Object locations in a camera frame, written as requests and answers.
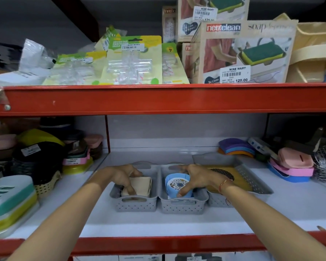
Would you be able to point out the red metal shelf beam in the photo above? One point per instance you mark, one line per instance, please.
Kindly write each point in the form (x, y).
(163, 244)
(163, 99)

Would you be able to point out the blue round patterned container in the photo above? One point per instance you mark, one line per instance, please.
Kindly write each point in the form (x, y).
(175, 184)

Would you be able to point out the pink plastic soap dish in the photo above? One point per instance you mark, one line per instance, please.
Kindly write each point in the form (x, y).
(1, 142)

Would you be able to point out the pink plastic tray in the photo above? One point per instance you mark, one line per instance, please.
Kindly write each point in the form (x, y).
(301, 172)

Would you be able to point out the stack of white teal soap dishes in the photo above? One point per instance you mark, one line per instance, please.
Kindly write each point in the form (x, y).
(10, 206)

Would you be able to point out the person's left hand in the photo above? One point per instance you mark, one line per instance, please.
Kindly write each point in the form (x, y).
(116, 175)

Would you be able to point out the yellow plastic lid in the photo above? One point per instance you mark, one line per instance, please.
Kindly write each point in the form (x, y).
(35, 136)

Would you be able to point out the clear plastic bag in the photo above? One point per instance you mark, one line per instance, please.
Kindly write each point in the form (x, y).
(35, 57)

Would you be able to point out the beige soap case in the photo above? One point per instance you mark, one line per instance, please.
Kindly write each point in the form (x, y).
(141, 187)

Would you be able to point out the person's left forearm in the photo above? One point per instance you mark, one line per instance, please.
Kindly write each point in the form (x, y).
(59, 222)

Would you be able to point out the person's right thumb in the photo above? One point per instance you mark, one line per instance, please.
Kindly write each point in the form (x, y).
(184, 191)

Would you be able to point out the large soap dispenser carton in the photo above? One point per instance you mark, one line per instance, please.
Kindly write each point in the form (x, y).
(233, 54)

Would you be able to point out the person's right forearm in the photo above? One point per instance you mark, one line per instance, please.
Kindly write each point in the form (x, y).
(266, 222)

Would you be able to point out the cream woven basket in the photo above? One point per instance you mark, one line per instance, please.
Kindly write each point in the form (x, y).
(47, 186)

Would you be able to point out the person's right hand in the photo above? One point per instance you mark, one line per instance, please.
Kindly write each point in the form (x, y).
(203, 179)

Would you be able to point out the cream plastic caddy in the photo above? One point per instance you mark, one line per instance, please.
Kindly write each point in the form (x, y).
(315, 51)

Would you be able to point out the flat white packet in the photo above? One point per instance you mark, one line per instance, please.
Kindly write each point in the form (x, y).
(16, 78)

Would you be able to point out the small narrow white carton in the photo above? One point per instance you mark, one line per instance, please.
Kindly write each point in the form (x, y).
(169, 24)

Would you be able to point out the blue plastic tray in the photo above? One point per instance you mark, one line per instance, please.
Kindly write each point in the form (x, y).
(285, 176)

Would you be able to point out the stack of colourful soap cases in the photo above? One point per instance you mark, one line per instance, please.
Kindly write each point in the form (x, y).
(78, 157)

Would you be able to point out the small grey perforated basket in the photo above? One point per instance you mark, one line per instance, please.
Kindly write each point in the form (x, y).
(183, 206)
(135, 205)

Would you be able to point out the mustard pad with black mesh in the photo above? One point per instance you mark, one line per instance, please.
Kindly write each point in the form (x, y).
(241, 179)

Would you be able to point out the wide grey perforated tray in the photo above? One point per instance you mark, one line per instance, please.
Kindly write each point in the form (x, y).
(256, 184)

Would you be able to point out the black basket with white label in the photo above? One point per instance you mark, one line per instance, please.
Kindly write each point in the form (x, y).
(40, 163)

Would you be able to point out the person's left thumb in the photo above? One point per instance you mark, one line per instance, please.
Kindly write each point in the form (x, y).
(128, 189)

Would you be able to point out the green yellow blister pack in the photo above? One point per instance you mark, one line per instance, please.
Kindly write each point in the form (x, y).
(173, 65)
(76, 69)
(110, 38)
(133, 62)

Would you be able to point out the black plastic holder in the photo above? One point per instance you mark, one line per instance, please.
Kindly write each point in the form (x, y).
(304, 141)

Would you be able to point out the pink soap case with slot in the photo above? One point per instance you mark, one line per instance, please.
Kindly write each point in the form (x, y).
(294, 159)

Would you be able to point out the white blue packaged tool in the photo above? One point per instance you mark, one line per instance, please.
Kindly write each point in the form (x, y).
(262, 148)

